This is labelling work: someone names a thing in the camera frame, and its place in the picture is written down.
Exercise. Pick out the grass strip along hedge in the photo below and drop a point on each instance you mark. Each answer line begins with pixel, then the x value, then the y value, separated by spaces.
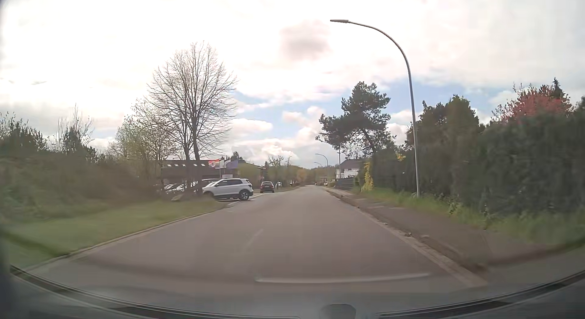
pixel 502 220

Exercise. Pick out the grey asphalt road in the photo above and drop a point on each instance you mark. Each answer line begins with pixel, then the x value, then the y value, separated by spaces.
pixel 292 227

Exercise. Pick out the row of trees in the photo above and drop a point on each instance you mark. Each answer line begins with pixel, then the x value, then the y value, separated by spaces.
pixel 288 172

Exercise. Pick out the low building with dark roof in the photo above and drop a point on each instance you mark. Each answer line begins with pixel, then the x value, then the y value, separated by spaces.
pixel 192 169

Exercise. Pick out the car's own bonnet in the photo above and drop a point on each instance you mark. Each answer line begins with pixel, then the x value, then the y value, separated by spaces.
pixel 292 305

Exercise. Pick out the white house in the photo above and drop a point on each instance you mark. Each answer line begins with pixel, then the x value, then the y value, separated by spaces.
pixel 349 168

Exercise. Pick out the grass verge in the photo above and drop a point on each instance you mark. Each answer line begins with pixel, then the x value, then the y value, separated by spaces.
pixel 91 225

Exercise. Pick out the tall curved lamp post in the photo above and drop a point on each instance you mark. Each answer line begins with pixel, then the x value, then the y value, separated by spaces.
pixel 412 127

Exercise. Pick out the grey paved pavement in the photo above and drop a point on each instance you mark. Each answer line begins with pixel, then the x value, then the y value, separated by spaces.
pixel 425 225

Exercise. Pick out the bushes on bank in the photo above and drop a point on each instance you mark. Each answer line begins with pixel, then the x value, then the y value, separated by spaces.
pixel 55 172

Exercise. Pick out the distant curved lamp post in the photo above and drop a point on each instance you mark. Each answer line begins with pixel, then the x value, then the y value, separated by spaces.
pixel 323 160

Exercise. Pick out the white car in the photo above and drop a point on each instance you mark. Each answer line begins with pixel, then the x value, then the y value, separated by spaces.
pixel 230 188

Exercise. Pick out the dark red car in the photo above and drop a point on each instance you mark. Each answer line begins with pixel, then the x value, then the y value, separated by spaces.
pixel 267 187

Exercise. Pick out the dark tall hedge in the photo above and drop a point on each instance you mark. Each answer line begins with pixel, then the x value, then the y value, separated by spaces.
pixel 502 163

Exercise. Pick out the red-leaved tree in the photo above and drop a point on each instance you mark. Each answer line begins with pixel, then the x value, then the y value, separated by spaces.
pixel 534 102

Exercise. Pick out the dark pine tree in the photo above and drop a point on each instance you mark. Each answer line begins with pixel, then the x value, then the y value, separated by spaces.
pixel 361 122

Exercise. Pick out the tall bare tree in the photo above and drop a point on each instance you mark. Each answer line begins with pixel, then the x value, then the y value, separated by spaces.
pixel 195 108

